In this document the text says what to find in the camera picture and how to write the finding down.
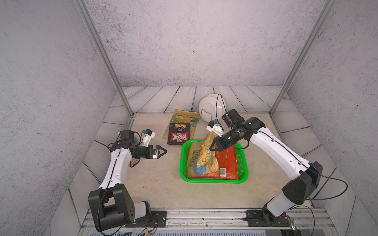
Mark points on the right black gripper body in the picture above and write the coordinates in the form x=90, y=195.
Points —
x=228, y=139

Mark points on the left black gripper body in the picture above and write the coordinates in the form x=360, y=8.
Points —
x=146, y=152

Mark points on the tan blue chips bag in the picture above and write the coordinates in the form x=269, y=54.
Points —
x=201, y=161

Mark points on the red beige chips bag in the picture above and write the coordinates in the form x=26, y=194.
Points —
x=221, y=165

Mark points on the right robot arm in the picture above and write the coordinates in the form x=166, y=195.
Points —
x=304, y=175

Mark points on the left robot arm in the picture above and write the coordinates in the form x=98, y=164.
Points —
x=111, y=205

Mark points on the green plastic basket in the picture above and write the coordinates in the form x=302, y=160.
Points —
x=243, y=172

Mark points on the tan green chips bag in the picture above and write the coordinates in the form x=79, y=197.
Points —
x=180, y=116

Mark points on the white plate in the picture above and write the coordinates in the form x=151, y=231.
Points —
x=213, y=103

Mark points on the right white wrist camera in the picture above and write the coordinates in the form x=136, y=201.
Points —
x=214, y=126

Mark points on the wire plate rack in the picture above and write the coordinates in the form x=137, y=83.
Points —
x=209, y=117

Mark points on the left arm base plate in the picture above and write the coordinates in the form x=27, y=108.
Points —
x=156, y=219

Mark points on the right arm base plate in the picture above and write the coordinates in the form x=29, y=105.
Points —
x=261, y=218

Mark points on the aluminium front rail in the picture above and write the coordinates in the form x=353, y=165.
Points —
x=304, y=221

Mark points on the right aluminium frame post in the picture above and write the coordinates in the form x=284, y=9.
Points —
x=314, y=33

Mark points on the aluminium frame post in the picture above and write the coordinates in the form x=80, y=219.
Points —
x=102, y=53
x=314, y=33

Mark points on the left aluminium frame post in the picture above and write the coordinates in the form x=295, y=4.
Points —
x=102, y=53

